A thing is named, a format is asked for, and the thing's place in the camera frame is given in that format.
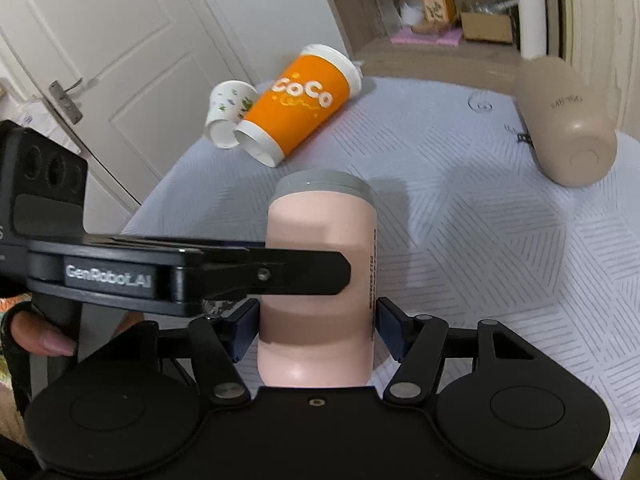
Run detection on pink tumbler grey lid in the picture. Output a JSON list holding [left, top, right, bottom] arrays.
[[257, 169, 378, 387]]

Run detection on small white floral paper cup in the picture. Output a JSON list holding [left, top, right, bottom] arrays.
[[204, 80, 258, 150]]

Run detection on orange CoCo paper cup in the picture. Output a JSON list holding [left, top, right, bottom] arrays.
[[233, 44, 362, 168]]

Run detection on person's hand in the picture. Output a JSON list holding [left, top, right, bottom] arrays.
[[10, 311, 77, 356]]

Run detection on light grey patterned tablecloth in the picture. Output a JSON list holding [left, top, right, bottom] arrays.
[[126, 78, 639, 479]]

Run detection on white door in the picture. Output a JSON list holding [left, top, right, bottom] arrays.
[[1, 0, 245, 233]]

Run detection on taupe tumbler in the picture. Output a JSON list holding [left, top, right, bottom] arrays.
[[513, 56, 617, 188]]

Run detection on clear bottle cream cap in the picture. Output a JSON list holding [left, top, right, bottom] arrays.
[[375, 0, 401, 37]]

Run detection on pink flat box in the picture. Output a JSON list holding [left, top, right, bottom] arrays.
[[390, 27, 463, 47]]

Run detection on small cardboard box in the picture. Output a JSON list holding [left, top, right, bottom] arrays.
[[460, 12, 514, 44]]

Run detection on wooden open shelf unit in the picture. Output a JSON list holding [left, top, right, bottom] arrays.
[[329, 0, 564, 92]]

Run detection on orange wooden decor block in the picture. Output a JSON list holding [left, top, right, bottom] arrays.
[[421, 0, 458, 28]]

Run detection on white paper towel roll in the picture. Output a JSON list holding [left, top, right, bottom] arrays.
[[518, 0, 547, 60]]

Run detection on light wood wardrobe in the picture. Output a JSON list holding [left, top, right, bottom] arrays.
[[563, 0, 639, 139]]

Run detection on silver door handle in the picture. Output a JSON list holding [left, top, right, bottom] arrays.
[[49, 78, 84, 125]]

